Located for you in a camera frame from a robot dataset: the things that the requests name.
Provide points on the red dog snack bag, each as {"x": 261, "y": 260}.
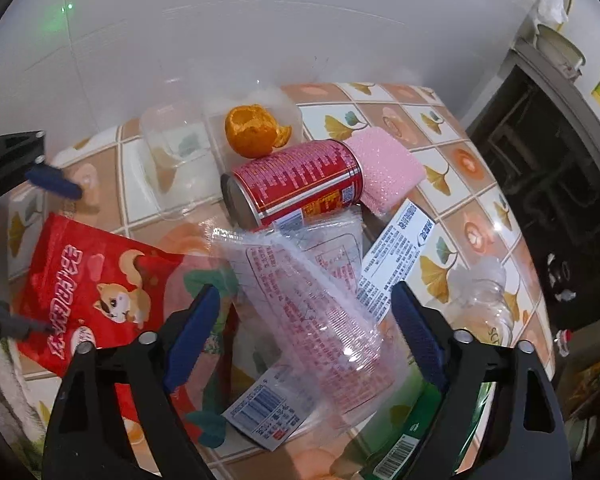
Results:
{"x": 89, "y": 284}

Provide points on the metal bowl on counter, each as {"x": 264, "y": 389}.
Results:
{"x": 559, "y": 50}

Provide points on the white blue carton box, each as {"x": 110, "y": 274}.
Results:
{"x": 392, "y": 257}

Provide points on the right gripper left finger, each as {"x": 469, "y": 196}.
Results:
{"x": 86, "y": 436}

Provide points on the orange peel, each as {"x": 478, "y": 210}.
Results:
{"x": 253, "y": 132}

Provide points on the clear printed plastic wrapper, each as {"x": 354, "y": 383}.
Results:
{"x": 303, "y": 283}

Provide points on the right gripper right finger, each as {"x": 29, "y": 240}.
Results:
{"x": 525, "y": 435}

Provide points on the grey kitchen counter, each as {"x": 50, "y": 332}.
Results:
{"x": 561, "y": 92}

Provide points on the clear crumpled plastic bottle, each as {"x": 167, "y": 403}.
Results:
{"x": 476, "y": 302}

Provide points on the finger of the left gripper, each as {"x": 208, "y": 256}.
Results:
{"x": 53, "y": 180}

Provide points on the red beverage can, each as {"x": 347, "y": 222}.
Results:
{"x": 293, "y": 185}

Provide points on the pink sponge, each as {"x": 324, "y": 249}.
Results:
{"x": 390, "y": 171}

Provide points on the clear plastic container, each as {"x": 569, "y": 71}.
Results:
{"x": 177, "y": 157}

